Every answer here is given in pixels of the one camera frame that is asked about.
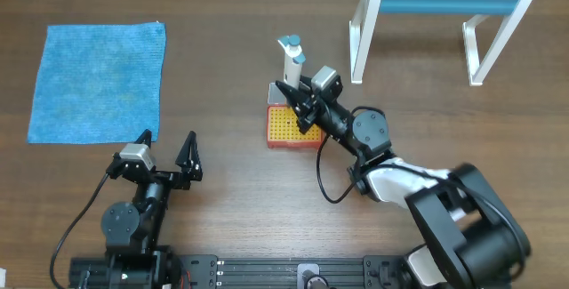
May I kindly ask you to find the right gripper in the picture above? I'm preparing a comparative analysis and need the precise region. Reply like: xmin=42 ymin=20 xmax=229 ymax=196
xmin=275 ymin=76 xmax=344 ymax=135

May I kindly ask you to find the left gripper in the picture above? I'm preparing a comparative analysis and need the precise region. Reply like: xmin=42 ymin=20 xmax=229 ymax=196
xmin=105 ymin=128 xmax=204 ymax=191

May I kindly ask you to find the white pipette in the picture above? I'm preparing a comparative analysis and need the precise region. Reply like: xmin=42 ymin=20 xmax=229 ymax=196
xmin=276 ymin=34 xmax=308 ymax=91

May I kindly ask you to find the red and yellow tip box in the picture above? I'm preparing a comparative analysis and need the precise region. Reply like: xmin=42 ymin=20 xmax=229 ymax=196
xmin=265 ymin=82 xmax=328 ymax=150

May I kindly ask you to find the blue cloth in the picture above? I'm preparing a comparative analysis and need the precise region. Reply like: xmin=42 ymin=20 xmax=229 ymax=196
xmin=26 ymin=21 xmax=168 ymax=145

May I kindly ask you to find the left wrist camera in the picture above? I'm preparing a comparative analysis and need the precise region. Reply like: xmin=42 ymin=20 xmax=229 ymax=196
xmin=118 ymin=142 xmax=156 ymax=172

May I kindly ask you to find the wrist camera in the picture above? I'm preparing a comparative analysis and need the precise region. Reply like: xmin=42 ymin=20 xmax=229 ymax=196
xmin=118 ymin=142 xmax=156 ymax=172
xmin=309 ymin=65 xmax=339 ymax=93

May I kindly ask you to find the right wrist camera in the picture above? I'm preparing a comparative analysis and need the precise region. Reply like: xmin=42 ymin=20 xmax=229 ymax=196
xmin=309 ymin=65 xmax=339 ymax=93

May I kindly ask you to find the black cable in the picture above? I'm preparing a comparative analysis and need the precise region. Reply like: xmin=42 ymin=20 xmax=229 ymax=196
xmin=49 ymin=172 xmax=110 ymax=289
xmin=316 ymin=133 xmax=359 ymax=205

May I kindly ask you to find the mounting rail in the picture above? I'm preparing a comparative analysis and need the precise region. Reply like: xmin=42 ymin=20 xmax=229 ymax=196
xmin=68 ymin=253 xmax=428 ymax=289

